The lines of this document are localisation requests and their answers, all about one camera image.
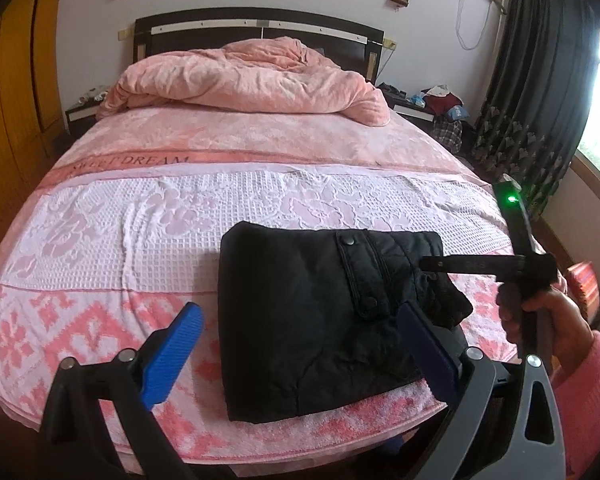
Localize black pants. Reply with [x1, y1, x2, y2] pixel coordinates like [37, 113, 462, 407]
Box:
[218, 222, 472, 424]

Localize right hand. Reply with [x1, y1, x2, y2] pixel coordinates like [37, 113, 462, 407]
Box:
[494, 268, 595, 376]

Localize pink patterned bed blanket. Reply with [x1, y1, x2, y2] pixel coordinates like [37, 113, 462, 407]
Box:
[0, 105, 510, 474]

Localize right bedside table with clutter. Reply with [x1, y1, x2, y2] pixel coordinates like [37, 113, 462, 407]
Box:
[378, 84, 470, 155]

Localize dark patterned curtain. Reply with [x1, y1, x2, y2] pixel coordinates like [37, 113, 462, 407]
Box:
[470, 0, 600, 218]

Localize left bedside table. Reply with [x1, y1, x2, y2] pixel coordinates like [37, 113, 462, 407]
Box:
[66, 84, 109, 139]

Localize orange wooden wardrobe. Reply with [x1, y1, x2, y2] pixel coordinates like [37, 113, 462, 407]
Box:
[0, 0, 66, 244]

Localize dark wooden headboard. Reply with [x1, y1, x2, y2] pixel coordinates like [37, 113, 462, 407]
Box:
[133, 6, 385, 84]

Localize pink crumpled duvet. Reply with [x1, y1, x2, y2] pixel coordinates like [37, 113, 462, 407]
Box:
[96, 37, 390, 127]

